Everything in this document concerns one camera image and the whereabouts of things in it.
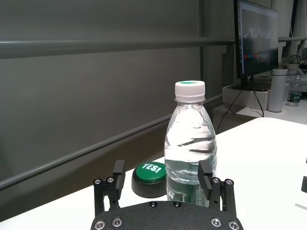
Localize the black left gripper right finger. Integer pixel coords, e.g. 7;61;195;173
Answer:
198;160;237;214

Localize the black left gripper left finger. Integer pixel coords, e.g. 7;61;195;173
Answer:
93;160;126;216

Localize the clear water bottle green label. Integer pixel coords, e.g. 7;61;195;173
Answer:
164;80;218;208

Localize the green YES button black base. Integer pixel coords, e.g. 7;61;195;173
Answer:
131;162;167;198

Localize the small bottle green label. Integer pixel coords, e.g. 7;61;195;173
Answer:
286;75;303;107

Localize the white box under monitor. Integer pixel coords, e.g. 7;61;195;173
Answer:
222;84;272;111

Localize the white thermos flask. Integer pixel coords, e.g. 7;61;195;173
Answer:
268;68;287;112

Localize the black computer monitor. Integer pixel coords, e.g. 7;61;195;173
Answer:
233;0;280;92

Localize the low grey wall rail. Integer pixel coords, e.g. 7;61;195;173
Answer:
0;94;224;190

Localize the long black monitor cable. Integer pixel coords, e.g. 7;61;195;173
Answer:
216;76;255;135

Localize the short black monitor cable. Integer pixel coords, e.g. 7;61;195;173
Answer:
251;76;265;118

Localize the grey vertical wall post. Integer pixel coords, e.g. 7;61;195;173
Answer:
199;0;210;103

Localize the high grey wall rail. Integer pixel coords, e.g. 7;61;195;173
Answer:
0;39;236;60

